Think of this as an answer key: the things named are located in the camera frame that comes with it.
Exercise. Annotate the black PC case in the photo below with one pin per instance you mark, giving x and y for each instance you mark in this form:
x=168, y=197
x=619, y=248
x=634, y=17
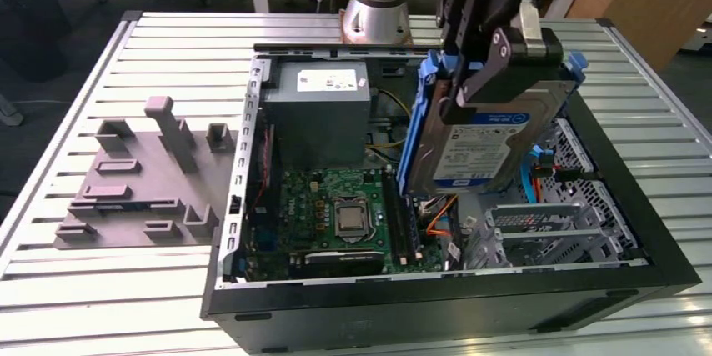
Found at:
x=390, y=318

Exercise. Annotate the grey furniture leg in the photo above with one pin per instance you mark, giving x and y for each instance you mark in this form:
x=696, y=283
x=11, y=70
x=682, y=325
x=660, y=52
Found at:
x=11, y=116

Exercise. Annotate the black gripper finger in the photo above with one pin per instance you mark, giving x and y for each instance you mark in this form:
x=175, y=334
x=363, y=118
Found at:
x=490, y=68
x=462, y=18

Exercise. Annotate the green motherboard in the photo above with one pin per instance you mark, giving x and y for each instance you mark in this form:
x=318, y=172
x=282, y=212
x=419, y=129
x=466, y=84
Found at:
x=308, y=202

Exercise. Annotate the grey power supply unit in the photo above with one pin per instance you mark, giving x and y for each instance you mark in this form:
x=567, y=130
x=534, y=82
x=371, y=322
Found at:
x=318, y=131

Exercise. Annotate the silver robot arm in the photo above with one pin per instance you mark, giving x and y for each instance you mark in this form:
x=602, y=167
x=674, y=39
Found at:
x=378, y=18

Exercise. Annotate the silver CPU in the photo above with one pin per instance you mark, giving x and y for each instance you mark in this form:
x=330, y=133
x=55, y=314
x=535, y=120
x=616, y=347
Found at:
x=352, y=220

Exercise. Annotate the hard disk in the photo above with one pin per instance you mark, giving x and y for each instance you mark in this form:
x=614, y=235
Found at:
x=479, y=151

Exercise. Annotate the installed RAM stick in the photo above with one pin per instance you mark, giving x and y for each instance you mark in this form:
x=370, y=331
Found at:
x=412, y=227

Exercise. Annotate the dark RAM stick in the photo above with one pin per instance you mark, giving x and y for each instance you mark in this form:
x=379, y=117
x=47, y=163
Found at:
x=123, y=207

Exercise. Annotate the metal disk bay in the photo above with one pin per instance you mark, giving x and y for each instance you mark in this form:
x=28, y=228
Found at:
x=556, y=234

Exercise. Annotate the grey parts rack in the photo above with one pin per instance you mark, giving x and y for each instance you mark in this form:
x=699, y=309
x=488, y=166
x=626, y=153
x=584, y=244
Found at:
x=144, y=172

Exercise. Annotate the black graphics card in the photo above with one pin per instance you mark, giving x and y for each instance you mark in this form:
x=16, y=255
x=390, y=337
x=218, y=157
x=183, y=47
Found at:
x=339, y=262

